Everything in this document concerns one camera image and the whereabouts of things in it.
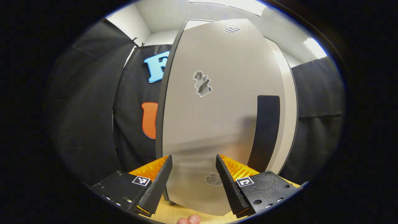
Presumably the large ceiling light panel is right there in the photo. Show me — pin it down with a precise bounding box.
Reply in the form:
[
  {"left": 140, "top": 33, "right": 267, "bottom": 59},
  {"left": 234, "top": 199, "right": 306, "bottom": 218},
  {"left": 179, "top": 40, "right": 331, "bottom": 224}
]
[{"left": 189, "top": 0, "right": 267, "bottom": 16}]

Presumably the black backdrop cloth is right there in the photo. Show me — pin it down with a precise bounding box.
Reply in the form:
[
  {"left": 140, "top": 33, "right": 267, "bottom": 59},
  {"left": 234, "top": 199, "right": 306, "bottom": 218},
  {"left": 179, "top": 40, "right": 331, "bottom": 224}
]
[{"left": 47, "top": 20, "right": 345, "bottom": 187}]

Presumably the white cabinet door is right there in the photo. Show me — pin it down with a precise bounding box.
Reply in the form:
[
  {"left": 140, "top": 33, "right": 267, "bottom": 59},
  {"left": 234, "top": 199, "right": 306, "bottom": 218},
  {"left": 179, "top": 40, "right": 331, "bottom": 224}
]
[
  {"left": 155, "top": 19, "right": 286, "bottom": 217},
  {"left": 264, "top": 37, "right": 299, "bottom": 175}
]

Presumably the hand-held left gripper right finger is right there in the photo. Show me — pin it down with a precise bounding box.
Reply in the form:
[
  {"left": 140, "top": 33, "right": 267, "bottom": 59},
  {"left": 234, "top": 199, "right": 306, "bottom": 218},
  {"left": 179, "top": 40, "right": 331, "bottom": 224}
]
[{"left": 215, "top": 154, "right": 302, "bottom": 218}]

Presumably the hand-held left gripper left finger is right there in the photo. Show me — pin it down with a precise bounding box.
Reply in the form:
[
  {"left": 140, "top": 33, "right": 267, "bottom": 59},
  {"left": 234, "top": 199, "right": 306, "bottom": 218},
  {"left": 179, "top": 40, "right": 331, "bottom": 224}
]
[{"left": 90, "top": 155, "right": 173, "bottom": 217}]

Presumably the small ceiling light panel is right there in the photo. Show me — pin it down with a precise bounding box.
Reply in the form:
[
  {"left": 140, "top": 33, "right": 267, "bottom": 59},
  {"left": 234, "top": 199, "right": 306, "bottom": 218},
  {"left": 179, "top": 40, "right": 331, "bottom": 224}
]
[{"left": 303, "top": 37, "right": 327, "bottom": 59}]

